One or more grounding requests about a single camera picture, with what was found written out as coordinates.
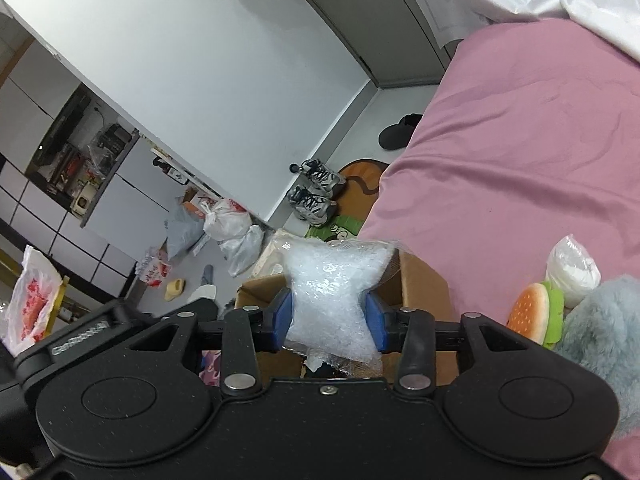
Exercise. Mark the pink bed sheet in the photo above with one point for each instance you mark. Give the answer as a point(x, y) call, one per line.
point(532, 135)

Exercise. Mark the white stuffing plastic bag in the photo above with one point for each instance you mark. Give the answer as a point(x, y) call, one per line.
point(572, 270)

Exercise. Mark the brown cardboard box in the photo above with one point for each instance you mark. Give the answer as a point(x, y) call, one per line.
point(408, 282)

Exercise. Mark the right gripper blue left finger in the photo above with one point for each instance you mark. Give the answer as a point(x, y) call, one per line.
point(248, 331)

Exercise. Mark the white red plastic bag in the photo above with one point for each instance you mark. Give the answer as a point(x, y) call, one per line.
point(225, 220)

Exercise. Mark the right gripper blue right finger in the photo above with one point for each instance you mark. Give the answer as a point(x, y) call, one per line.
point(408, 334)

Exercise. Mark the grey plastic bag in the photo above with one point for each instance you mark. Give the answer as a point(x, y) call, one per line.
point(183, 229)

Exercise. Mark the green cartoon floor mat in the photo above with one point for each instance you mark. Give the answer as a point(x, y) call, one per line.
point(338, 228)

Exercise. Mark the hamburger plush toy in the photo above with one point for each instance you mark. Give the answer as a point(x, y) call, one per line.
point(538, 314)

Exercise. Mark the red white bag on table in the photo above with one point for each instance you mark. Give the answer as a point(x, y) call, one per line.
point(34, 303)

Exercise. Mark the grey sneaker near wall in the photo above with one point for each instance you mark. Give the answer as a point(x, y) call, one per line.
point(324, 179)

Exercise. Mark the red white tissue pack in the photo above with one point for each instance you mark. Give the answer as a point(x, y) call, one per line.
point(152, 270)

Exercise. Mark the black slipper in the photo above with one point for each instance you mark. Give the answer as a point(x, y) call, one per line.
point(395, 137)

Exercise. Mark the grey sneaker near bed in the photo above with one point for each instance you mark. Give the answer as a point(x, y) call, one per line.
point(315, 209)

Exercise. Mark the yellow slipper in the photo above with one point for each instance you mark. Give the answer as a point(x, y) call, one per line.
point(174, 289)

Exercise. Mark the clear bubble wrap bag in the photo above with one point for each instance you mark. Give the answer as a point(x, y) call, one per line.
point(328, 282)

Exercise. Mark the kitchen shelf with items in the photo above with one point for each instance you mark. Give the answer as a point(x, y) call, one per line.
point(80, 153)

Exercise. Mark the orange floor mat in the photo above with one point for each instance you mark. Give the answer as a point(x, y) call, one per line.
point(361, 190)

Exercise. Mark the white plastic bag on floor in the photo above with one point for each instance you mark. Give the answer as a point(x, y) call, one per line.
point(243, 251)

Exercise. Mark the grey-blue fluffy plush toy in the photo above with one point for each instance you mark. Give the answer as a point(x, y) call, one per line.
point(602, 334)

